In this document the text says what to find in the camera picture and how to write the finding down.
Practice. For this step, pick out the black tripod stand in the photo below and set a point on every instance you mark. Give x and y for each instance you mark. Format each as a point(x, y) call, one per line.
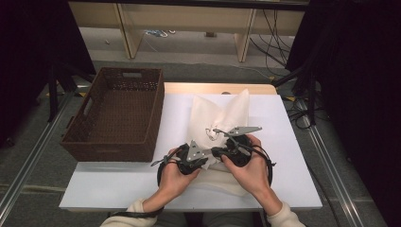
point(52, 94)
point(312, 94)

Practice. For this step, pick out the metal floor rail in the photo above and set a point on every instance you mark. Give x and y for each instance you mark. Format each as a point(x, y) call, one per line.
point(31, 154)
point(331, 176)

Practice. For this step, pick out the light wooden bench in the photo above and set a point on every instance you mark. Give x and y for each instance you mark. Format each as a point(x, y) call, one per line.
point(189, 19)

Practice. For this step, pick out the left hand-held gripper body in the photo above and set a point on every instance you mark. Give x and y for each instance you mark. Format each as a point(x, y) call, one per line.
point(194, 156)

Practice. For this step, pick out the person's grey trousers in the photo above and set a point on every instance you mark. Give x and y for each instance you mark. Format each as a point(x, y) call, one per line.
point(220, 220)

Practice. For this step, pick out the small grey block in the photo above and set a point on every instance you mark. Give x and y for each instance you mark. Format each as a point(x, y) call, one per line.
point(210, 34)

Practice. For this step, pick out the brown woven basket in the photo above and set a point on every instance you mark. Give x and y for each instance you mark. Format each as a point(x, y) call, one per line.
point(119, 119)

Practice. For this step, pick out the black curtain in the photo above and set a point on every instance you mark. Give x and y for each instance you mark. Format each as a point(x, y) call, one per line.
point(362, 94)
point(31, 47)

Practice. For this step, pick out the person's left hand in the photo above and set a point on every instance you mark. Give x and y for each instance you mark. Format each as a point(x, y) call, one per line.
point(173, 186)

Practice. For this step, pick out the person's right hand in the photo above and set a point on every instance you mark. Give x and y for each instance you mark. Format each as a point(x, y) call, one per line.
point(252, 175)

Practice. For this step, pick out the cream cloth with print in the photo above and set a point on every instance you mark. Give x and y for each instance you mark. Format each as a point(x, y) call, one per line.
point(205, 113)

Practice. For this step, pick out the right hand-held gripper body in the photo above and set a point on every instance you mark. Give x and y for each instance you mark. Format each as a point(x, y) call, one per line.
point(239, 153)

